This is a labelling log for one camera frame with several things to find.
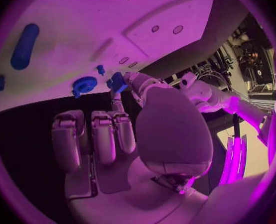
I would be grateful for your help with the long blue cylinder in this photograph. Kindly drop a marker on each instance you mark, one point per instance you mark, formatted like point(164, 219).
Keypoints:
point(24, 46)

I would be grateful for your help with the glowing light bar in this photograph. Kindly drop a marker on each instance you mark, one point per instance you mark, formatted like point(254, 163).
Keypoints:
point(233, 156)

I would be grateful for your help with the blue gear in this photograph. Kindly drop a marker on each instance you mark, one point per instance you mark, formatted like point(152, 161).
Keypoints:
point(84, 85)

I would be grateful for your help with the blue block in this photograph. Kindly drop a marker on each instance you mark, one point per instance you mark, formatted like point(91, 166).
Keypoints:
point(117, 82)

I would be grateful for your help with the white task board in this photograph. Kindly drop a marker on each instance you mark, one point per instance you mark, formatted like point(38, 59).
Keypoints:
point(82, 22)

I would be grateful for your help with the small blue peg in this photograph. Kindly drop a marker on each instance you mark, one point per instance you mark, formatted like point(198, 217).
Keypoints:
point(101, 69)
point(1, 83)

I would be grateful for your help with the workshop equipment rack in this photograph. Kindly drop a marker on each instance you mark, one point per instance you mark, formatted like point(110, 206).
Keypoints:
point(252, 56)

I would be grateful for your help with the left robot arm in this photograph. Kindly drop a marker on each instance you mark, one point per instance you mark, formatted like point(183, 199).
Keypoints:
point(206, 95)

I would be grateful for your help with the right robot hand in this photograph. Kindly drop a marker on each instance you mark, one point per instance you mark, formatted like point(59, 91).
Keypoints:
point(170, 134)

